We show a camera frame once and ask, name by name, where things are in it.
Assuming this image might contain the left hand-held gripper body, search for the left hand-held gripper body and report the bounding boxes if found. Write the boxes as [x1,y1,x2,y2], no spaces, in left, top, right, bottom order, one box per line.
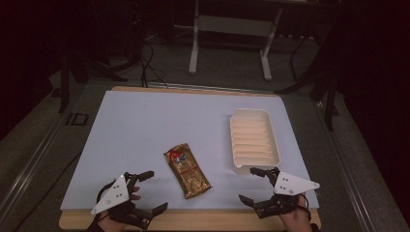
[90,172,155,231]

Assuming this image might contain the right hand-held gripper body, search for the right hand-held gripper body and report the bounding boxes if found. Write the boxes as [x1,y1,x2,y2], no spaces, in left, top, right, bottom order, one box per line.
[253,171,321,220]

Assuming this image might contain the white ribbed plastic tray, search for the white ribbed plastic tray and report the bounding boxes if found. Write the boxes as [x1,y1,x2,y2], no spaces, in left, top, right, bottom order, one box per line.
[229,108,281,175]

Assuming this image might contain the gold snack packet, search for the gold snack packet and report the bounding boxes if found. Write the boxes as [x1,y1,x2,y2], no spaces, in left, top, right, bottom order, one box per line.
[163,142,213,200]

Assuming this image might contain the person's left hand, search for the person's left hand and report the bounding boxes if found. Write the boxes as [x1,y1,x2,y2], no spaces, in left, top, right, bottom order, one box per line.
[96,186,142,232]

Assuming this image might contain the person's right hand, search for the person's right hand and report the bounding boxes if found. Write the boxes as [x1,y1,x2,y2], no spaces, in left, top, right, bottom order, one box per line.
[278,192,314,232]

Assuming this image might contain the white table mat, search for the white table mat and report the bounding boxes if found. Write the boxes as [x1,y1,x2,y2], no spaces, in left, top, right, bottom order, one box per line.
[60,90,320,212]

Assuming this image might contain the black stand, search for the black stand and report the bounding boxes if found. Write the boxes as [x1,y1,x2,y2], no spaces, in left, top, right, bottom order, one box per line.
[57,32,143,114]
[275,28,341,131]

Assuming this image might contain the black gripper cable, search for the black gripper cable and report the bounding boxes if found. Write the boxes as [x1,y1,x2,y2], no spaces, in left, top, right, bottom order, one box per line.
[96,182,116,209]

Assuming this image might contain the metal floor rail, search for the metal floor rail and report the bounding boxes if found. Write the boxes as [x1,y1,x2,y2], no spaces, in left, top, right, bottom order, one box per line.
[0,109,71,223]
[317,101,380,232]

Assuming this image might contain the black rectangular floor bracket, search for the black rectangular floor bracket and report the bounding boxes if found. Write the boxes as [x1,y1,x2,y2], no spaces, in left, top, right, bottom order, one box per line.
[66,112,90,127]

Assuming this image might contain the black floor cables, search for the black floor cables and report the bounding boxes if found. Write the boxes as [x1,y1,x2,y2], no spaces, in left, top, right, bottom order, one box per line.
[129,18,169,89]

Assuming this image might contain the white metal desk frame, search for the white metal desk frame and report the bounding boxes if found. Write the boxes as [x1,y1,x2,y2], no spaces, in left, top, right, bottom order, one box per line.
[188,0,284,82]

